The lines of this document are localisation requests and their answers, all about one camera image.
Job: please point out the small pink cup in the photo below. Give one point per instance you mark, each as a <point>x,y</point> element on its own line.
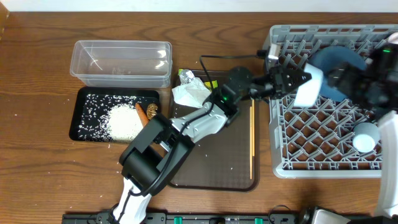
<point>393,38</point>

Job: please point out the grey dishwasher rack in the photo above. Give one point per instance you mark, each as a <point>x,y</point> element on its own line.
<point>316,142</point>

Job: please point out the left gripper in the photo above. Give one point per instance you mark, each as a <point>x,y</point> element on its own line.
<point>278,79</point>

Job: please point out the dark blue plate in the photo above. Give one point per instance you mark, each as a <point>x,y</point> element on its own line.
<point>329,58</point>

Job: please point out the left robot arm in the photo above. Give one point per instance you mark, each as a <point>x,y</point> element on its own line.
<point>155,155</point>

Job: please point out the brown mushroom food scrap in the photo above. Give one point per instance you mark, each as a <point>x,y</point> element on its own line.
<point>151,110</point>

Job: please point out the white napkin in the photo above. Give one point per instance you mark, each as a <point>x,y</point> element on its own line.
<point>192,94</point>

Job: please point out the black plastic tray bin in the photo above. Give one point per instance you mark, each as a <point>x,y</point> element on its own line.
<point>146,97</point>

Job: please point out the foil wrapper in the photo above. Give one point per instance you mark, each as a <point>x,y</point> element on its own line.
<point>185,76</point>

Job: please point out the wooden chopstick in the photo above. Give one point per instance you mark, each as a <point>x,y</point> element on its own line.
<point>250,142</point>
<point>253,127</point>

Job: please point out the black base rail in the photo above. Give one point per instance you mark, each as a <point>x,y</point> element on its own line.
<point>163,218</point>

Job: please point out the yellow green snack packet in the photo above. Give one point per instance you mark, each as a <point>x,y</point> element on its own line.
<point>211,85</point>

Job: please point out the clear plastic bin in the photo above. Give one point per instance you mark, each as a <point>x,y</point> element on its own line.
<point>122,63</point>

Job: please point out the small blue cup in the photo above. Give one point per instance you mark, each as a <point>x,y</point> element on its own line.
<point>366,136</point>

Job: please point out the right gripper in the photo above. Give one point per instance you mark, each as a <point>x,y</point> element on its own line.
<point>347,76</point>

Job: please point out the orange carrot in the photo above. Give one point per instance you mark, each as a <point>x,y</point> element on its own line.
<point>142,115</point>

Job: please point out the cooked white rice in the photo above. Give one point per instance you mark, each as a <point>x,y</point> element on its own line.
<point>109,118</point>

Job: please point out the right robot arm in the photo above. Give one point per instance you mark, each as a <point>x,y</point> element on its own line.
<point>384,60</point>

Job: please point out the light blue rice bowl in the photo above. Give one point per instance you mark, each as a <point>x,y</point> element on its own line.
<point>308,92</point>

